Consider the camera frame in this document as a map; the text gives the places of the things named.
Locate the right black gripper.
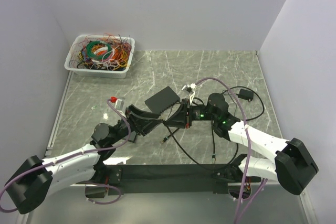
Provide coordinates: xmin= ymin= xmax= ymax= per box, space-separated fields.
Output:
xmin=165 ymin=98 xmax=218 ymax=129

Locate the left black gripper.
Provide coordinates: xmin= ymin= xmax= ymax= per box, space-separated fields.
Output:
xmin=109 ymin=104 xmax=163 ymax=144

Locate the thick black ethernet cable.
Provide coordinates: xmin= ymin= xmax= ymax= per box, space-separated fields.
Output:
xmin=160 ymin=126 xmax=239 ymax=166

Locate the black network switch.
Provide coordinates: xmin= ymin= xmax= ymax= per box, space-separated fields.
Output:
xmin=128 ymin=131 xmax=137 ymax=143
xmin=144 ymin=86 xmax=180 ymax=114

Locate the thin black power cable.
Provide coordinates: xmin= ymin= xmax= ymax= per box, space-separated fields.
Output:
xmin=159 ymin=87 xmax=265 ymax=122

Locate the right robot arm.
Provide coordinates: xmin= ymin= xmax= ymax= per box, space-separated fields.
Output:
xmin=164 ymin=93 xmax=319 ymax=195

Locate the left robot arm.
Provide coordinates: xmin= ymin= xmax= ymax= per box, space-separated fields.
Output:
xmin=1 ymin=105 xmax=162 ymax=214

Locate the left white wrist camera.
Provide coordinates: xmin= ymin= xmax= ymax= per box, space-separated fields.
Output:
xmin=109 ymin=97 xmax=125 ymax=111

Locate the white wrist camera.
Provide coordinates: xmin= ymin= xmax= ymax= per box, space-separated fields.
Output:
xmin=109 ymin=97 xmax=125 ymax=111
xmin=181 ymin=83 xmax=196 ymax=104

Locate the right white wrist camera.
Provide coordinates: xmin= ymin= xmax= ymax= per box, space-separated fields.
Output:
xmin=181 ymin=83 xmax=196 ymax=104

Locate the aluminium rail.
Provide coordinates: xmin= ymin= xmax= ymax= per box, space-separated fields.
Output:
xmin=28 ymin=164 xmax=306 ymax=187

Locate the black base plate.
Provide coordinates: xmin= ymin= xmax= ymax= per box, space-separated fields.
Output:
xmin=74 ymin=164 xmax=262 ymax=196

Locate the bundle of coloured wires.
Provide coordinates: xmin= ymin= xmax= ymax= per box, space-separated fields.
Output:
xmin=68 ymin=33 xmax=132 ymax=71

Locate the white wire basket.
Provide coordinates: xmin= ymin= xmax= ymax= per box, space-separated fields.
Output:
xmin=64 ymin=33 xmax=135 ymax=79

